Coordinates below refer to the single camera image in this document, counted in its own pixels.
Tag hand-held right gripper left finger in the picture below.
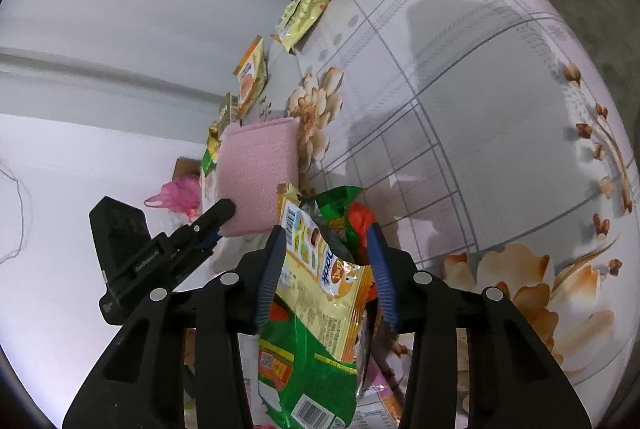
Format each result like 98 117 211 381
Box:
62 225 288 429

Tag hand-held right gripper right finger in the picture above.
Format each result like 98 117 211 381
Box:
364 223 593 429

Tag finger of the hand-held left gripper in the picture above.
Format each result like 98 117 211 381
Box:
170 198 237 242
192 229 225 256

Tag large green snack bag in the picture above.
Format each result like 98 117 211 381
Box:
257 299 368 429

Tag pink plastic bag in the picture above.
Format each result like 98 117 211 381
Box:
145 176 201 217

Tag cardboard box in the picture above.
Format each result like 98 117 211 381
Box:
172 158 203 182

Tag small yellow snack packet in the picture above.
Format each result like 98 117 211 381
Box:
207 122 228 160

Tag green red snack packet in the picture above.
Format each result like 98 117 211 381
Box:
314 186 367 255

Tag orange yellow snack packet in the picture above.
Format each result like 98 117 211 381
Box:
233 36 268 120

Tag floral tablecloth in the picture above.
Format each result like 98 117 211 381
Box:
182 0 640 429

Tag yellow green snack packet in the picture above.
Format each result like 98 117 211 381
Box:
272 0 335 52

